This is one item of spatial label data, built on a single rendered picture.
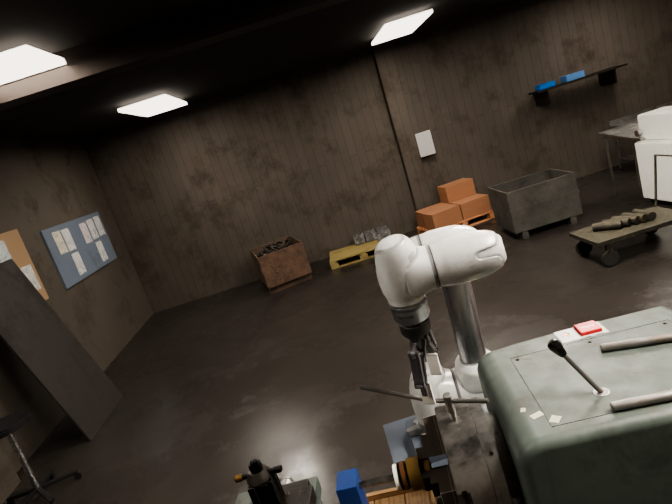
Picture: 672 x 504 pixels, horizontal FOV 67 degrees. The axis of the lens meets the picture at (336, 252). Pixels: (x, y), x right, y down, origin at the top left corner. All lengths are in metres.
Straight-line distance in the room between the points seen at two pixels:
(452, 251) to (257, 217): 7.74
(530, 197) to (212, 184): 5.01
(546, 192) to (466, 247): 5.88
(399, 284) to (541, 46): 8.69
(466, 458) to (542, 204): 5.81
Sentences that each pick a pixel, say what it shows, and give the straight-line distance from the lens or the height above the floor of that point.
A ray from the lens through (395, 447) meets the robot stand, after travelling 2.24.
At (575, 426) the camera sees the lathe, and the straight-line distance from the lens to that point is 1.32.
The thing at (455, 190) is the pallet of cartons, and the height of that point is 0.56.
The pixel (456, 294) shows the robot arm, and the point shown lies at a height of 1.39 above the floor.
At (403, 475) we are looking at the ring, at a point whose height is 1.10.
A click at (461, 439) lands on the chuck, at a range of 1.40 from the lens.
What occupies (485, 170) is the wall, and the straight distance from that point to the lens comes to 9.24.
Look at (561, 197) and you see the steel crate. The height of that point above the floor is 0.39.
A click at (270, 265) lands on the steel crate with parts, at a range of 7.63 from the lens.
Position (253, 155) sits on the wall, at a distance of 8.70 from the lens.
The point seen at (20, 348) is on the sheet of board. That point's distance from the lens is 5.49.
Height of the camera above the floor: 2.03
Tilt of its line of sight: 13 degrees down
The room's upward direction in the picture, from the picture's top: 18 degrees counter-clockwise
